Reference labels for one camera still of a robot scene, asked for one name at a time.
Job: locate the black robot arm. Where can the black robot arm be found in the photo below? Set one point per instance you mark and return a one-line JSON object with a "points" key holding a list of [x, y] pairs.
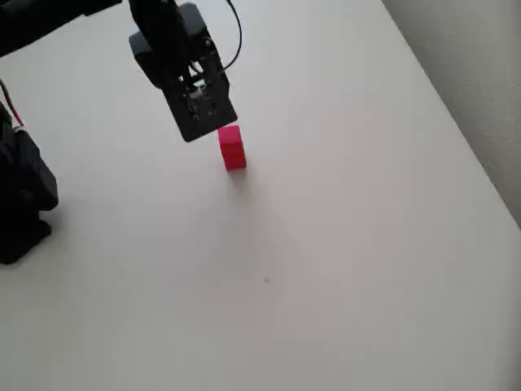
{"points": [[24, 191]]}

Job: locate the red cube block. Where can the red cube block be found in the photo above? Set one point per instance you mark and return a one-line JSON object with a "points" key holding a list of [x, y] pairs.
{"points": [[230, 136], [235, 158]]}

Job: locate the black camera mount with board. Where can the black camera mount with board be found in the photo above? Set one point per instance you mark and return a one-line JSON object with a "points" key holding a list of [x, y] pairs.
{"points": [[203, 110]]}

